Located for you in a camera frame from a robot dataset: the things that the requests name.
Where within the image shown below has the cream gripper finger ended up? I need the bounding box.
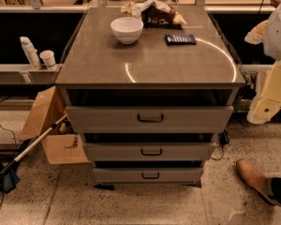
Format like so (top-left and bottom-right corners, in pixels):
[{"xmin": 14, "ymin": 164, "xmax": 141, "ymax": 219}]
[
  {"xmin": 244, "ymin": 20, "xmax": 268, "ymax": 45},
  {"xmin": 246, "ymin": 97, "xmax": 281, "ymax": 125}
]

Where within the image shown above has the grey top drawer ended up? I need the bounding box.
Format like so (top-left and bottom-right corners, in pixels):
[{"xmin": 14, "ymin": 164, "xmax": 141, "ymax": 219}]
[{"xmin": 66, "ymin": 106, "xmax": 233, "ymax": 133}]

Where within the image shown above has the grey drawer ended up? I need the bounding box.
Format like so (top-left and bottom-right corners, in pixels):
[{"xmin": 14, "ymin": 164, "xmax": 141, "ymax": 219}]
[
  {"xmin": 83, "ymin": 142, "xmax": 215, "ymax": 161},
  {"xmin": 93, "ymin": 168, "xmax": 203, "ymax": 184},
  {"xmin": 66, "ymin": 106, "xmax": 233, "ymax": 133}
]

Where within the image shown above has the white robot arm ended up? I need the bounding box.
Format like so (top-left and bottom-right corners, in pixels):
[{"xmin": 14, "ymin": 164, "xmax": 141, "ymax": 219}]
[{"xmin": 244, "ymin": 3, "xmax": 281, "ymax": 124}]

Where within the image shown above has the grey bottom drawer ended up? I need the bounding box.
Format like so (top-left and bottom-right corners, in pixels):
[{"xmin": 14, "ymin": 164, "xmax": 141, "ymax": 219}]
[{"xmin": 93, "ymin": 168, "xmax": 203, "ymax": 184}]

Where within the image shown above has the grey drawer cabinet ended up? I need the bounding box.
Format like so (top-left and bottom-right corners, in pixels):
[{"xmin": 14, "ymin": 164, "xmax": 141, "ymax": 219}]
[{"xmin": 55, "ymin": 6, "xmax": 247, "ymax": 191}]

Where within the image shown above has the grey middle drawer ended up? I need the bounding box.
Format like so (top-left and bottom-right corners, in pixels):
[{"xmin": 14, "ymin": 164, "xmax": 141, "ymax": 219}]
[{"xmin": 83, "ymin": 142, "xmax": 215, "ymax": 161}]

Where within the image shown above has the open cardboard box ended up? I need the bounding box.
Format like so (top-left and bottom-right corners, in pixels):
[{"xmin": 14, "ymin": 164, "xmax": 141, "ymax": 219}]
[{"xmin": 19, "ymin": 86, "xmax": 89, "ymax": 164}]

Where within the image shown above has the tan leather shoe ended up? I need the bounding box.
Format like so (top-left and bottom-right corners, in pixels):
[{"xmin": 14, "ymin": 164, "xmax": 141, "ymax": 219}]
[{"xmin": 236, "ymin": 158, "xmax": 275, "ymax": 205}]

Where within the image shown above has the dark blue snack bar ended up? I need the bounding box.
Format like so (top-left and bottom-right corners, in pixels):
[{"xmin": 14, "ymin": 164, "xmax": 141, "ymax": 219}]
[{"xmin": 165, "ymin": 34, "xmax": 197, "ymax": 45}]

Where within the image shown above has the brown chip bag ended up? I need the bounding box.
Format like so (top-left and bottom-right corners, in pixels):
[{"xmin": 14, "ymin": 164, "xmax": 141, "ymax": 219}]
[{"xmin": 120, "ymin": 0, "xmax": 186, "ymax": 26}]

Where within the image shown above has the white ceramic bowl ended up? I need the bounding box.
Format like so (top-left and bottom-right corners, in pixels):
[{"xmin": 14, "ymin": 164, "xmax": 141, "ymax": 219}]
[{"xmin": 111, "ymin": 17, "xmax": 143, "ymax": 44}]

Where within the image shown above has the silver black pole tool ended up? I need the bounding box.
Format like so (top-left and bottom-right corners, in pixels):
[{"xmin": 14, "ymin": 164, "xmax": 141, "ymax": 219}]
[{"xmin": 0, "ymin": 114, "xmax": 68, "ymax": 195}]

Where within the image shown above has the white spray bottle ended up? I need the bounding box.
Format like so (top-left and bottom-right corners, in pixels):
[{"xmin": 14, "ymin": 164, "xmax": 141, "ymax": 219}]
[{"xmin": 20, "ymin": 37, "xmax": 41, "ymax": 70}]

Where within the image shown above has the grey side shelf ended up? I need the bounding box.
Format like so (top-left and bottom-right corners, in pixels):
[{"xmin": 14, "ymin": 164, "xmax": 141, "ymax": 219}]
[{"xmin": 0, "ymin": 64, "xmax": 62, "ymax": 85}]

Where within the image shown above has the black cable on floor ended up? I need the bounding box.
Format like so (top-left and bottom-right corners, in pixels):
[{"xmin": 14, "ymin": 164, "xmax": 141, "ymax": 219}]
[{"xmin": 0, "ymin": 97, "xmax": 20, "ymax": 220}]

